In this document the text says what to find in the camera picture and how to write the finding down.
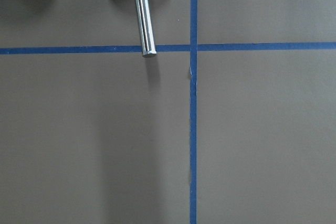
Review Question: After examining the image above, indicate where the steel ice scoop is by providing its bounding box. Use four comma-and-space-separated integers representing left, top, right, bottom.
103, 0, 166, 59

